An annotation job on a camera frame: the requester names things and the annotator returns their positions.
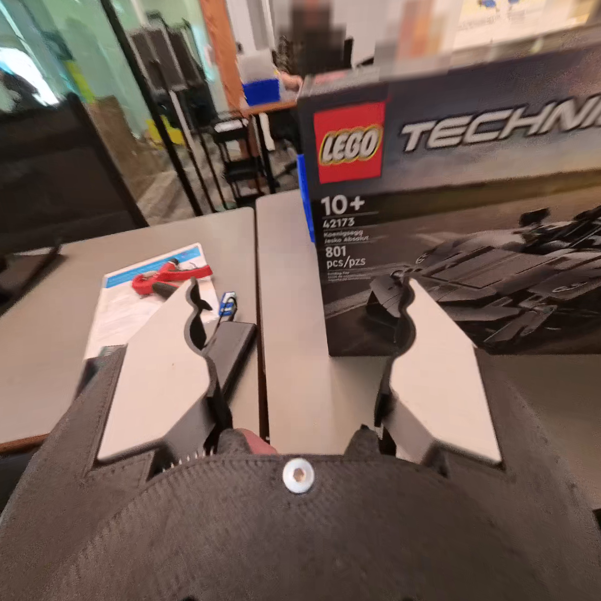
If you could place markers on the black power bank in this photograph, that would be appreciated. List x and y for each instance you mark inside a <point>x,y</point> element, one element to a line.
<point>234,347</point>

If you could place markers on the white printed poster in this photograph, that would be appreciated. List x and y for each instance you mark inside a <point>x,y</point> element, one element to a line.
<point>516,23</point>

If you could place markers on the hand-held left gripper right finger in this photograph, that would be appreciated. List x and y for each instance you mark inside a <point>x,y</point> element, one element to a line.
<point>436,385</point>

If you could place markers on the black metal cart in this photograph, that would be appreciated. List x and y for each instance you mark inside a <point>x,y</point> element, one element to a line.
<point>239,155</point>

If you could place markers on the red clamp tool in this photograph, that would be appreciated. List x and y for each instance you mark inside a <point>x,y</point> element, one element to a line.
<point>150,281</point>

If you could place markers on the black office chair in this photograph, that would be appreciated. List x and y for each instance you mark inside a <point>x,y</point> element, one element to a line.
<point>56,178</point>

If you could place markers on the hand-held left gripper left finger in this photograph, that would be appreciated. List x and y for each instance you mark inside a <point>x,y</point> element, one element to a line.
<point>155,375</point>

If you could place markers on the dark lego set box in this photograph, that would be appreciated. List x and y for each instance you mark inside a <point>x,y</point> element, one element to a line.
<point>469,155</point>

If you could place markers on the white instruction booklet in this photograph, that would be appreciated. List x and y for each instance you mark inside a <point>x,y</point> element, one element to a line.
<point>117,305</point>

